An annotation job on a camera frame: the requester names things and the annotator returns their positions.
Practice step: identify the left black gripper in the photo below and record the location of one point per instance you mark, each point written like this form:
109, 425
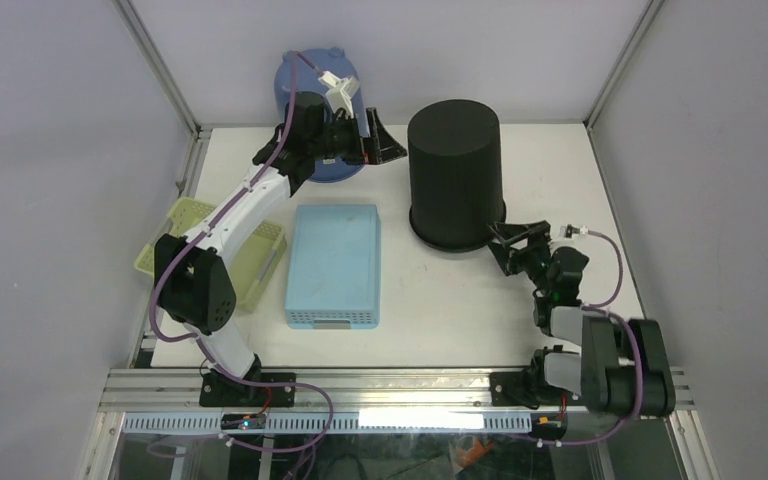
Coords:
382, 148

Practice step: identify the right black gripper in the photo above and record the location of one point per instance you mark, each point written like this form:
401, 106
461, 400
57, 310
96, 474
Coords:
536, 234

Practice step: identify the large black plastic bucket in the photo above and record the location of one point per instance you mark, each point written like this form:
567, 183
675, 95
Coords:
455, 174

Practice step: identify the large blue plastic bucket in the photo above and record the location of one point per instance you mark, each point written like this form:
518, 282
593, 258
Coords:
333, 59

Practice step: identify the light blue perforated basket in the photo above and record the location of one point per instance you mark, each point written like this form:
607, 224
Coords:
334, 275

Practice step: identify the yellow-green perforated basket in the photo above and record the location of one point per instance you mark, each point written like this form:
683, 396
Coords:
261, 262

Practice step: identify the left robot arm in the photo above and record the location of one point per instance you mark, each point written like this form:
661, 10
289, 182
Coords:
278, 171

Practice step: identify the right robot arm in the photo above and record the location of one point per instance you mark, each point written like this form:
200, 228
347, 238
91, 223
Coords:
611, 366

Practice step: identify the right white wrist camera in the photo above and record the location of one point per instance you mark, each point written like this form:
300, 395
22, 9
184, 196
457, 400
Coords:
568, 231

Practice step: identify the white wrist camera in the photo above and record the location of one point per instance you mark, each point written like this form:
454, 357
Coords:
340, 92
568, 231

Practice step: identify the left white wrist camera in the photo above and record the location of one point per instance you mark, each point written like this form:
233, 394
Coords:
340, 92

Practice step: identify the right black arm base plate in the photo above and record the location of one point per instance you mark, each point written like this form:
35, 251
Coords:
512, 389

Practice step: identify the slotted grey cable duct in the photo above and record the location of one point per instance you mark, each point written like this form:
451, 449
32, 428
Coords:
365, 421

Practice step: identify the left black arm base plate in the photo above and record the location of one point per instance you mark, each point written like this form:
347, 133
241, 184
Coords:
220, 392

